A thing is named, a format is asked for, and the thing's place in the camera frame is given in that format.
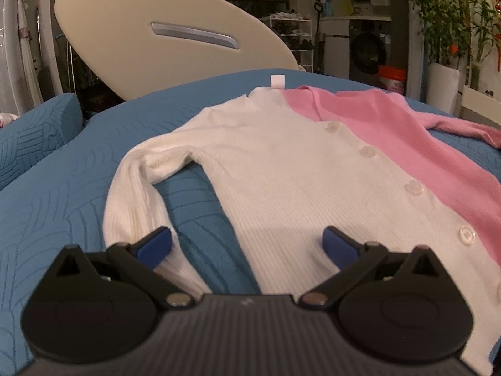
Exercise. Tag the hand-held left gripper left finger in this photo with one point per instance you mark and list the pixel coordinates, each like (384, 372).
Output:
(154, 244)

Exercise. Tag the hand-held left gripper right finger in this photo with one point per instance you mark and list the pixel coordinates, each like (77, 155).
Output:
(338, 248)

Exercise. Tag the white and pink cardigan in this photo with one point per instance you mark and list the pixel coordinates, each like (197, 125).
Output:
(293, 164)

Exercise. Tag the blue quilted bedspread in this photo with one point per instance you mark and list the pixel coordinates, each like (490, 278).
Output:
(58, 203)

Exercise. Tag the blue quilted pillow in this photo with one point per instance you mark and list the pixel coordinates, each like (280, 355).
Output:
(35, 133)

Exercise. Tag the orange bucket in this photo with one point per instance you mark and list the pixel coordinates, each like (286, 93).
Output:
(392, 79)

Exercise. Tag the cream bed end board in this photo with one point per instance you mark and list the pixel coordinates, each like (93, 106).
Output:
(156, 66)

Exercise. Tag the white plant pot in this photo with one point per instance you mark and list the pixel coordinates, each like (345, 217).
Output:
(442, 86)

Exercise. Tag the white appliance cabinet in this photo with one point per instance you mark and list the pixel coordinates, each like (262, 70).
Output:
(334, 51)

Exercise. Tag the grey washing machine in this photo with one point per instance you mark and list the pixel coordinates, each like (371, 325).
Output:
(368, 51)

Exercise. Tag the white side cabinet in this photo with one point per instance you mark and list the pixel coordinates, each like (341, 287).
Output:
(483, 105)

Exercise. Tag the upright stick vacuum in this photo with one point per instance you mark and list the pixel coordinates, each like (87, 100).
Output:
(320, 39)

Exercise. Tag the white shoe rack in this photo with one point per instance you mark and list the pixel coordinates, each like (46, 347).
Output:
(293, 35)

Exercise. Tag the green potted plant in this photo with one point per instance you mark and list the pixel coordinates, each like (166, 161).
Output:
(438, 15)

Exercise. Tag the tall bamboo plant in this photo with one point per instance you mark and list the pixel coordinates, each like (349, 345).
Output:
(483, 27)

